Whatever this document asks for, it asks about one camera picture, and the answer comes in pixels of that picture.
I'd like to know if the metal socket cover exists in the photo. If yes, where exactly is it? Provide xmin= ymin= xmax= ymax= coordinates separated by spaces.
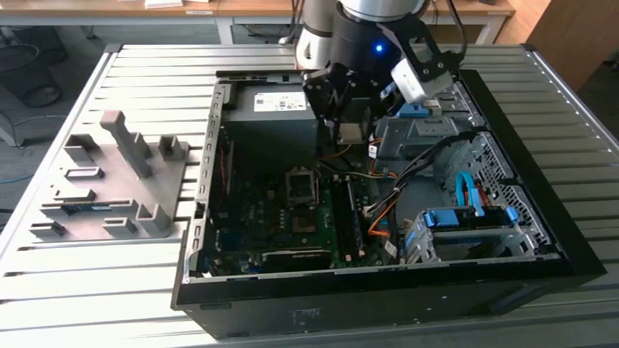
xmin=282 ymin=165 xmax=317 ymax=206

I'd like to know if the CPU socket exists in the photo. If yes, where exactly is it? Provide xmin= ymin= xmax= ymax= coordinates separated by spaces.
xmin=286 ymin=208 xmax=321 ymax=236

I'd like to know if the empty blue disk carrier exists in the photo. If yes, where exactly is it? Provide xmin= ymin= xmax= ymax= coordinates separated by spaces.
xmin=380 ymin=82 xmax=432 ymax=119

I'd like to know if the grey metal disk bay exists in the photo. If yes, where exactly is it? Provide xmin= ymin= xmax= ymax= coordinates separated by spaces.
xmin=398 ymin=209 xmax=539 ymax=265
xmin=373 ymin=81 xmax=485 ymax=161

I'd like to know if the grey power supply unit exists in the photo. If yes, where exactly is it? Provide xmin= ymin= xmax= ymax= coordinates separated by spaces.
xmin=221 ymin=84 xmax=321 ymax=161

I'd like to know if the wooden cabinet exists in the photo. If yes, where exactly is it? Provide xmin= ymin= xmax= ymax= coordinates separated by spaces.
xmin=492 ymin=0 xmax=619 ymax=92

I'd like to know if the black RAM slot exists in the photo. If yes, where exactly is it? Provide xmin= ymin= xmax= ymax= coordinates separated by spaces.
xmin=330 ymin=174 xmax=350 ymax=262

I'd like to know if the hard disk in blue carrier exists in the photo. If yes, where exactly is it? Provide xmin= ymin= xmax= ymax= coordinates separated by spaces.
xmin=420 ymin=205 xmax=519 ymax=230

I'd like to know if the green motherboard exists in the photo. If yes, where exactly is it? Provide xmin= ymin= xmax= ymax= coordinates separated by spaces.
xmin=201 ymin=159 xmax=402 ymax=277

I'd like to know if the grey parts rack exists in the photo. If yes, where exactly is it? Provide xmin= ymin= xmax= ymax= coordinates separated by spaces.
xmin=26 ymin=109 xmax=205 ymax=244

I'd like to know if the black graphics card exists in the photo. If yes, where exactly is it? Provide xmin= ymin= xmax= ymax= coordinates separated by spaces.
xmin=258 ymin=247 xmax=336 ymax=273

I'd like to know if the RAM stick green board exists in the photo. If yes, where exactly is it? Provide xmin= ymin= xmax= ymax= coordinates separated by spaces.
xmin=58 ymin=204 xmax=116 ymax=215

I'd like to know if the black PC case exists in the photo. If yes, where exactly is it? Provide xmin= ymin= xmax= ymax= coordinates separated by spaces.
xmin=169 ymin=67 xmax=607 ymax=341

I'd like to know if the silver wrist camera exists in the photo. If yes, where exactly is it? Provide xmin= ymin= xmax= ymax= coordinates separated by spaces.
xmin=388 ymin=54 xmax=453 ymax=105

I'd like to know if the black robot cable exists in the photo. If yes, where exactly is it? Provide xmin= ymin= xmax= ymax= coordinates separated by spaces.
xmin=444 ymin=0 xmax=469 ymax=70

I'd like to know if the black wire bundle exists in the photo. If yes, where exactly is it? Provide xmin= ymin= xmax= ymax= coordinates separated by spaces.
xmin=364 ymin=130 xmax=484 ymax=218

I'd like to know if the blue wire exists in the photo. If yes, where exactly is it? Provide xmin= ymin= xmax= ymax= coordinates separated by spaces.
xmin=453 ymin=170 xmax=486 ymax=218

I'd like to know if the orange wire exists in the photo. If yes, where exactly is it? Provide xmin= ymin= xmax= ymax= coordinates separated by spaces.
xmin=365 ymin=207 xmax=393 ymax=239

